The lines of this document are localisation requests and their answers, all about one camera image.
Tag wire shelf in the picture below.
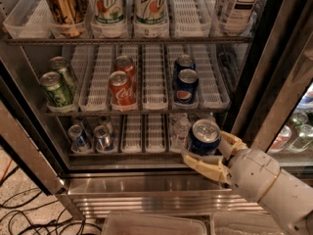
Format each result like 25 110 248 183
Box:
45 109 228 117
4 36 253 46

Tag blue pepsi can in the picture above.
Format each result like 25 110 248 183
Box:
188 118 221 156
174 69 199 104
174 54 196 75

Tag steel fridge door left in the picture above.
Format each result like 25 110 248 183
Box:
0 79 65 195

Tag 7up can right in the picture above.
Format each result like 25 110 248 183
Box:
134 0 165 25

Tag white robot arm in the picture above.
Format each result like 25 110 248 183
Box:
182 132 313 235

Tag blue silver can front left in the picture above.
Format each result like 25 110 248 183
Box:
67 124 91 152

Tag green soda can front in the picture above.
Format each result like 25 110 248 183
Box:
39 71 73 108

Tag glass fridge door right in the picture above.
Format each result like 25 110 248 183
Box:
244 0 313 182

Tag gold tall can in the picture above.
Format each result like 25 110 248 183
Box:
46 0 84 37

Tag top wire shelf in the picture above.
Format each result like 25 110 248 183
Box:
4 36 253 46

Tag blue silver can front right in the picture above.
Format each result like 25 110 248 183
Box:
94 125 113 153

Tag white tea bottle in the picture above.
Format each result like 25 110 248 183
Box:
219 0 257 35

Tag red coca-cola can rear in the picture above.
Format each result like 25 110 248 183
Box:
113 55 136 82

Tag blue silver can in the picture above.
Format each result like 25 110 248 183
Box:
94 125 113 153
67 124 91 152

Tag middle wire shelf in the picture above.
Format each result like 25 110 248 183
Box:
45 109 228 117

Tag clear plastic bin left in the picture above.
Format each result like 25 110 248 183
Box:
101 211 207 235

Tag green soda can rear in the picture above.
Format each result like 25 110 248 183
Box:
49 56 77 95

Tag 7up can left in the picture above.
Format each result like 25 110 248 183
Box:
91 0 124 24

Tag clear water bottle left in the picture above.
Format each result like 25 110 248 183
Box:
171 117 191 150

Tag red coca-cola can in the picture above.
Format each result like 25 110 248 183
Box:
109 70 135 106
113 55 136 82

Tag black floor cables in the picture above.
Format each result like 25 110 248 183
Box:
0 164 103 235

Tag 7up can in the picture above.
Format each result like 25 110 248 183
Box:
91 0 124 24
134 0 165 25

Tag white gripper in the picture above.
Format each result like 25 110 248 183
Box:
182 131 280 202

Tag red coca-cola can front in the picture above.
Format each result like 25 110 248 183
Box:
109 70 135 106

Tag green soda can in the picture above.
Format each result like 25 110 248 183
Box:
39 71 73 108
49 56 77 95

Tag clear plastic bin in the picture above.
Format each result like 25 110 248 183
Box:
210 211 285 235
101 211 207 235

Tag blue pepsi can front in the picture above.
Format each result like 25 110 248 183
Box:
174 69 199 104

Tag clear plastic bin right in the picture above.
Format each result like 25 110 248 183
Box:
210 211 285 235

